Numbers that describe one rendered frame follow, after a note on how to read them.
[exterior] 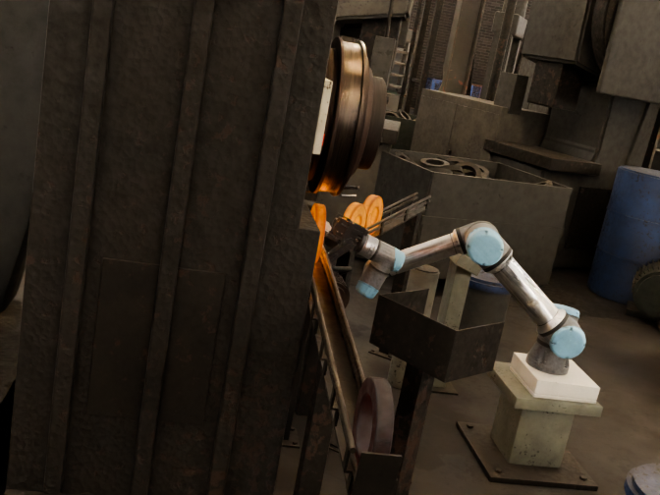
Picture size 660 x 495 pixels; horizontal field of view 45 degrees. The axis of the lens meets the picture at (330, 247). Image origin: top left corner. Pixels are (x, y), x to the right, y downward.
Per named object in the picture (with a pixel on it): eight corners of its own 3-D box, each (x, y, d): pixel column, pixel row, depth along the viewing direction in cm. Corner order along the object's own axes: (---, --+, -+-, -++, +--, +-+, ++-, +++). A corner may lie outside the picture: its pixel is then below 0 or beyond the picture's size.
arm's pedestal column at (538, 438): (551, 435, 318) (567, 375, 311) (597, 491, 280) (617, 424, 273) (455, 425, 311) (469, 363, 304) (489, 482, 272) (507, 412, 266)
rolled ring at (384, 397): (382, 360, 156) (365, 358, 155) (401, 412, 139) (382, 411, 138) (362, 440, 162) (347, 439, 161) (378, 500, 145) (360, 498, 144)
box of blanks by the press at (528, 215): (406, 296, 468) (433, 166, 449) (349, 253, 541) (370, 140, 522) (546, 302, 511) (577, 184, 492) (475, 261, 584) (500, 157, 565)
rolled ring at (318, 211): (322, 198, 258) (311, 197, 258) (329, 211, 241) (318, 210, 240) (312, 253, 263) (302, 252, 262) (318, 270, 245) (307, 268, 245)
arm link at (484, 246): (586, 332, 275) (484, 213, 270) (595, 347, 261) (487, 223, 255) (558, 353, 278) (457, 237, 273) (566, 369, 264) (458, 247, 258)
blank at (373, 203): (360, 198, 303) (369, 200, 301) (378, 191, 316) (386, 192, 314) (356, 237, 308) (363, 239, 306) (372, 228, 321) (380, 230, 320)
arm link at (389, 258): (396, 278, 268) (409, 257, 266) (367, 264, 266) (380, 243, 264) (392, 269, 276) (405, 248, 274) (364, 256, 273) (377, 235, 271)
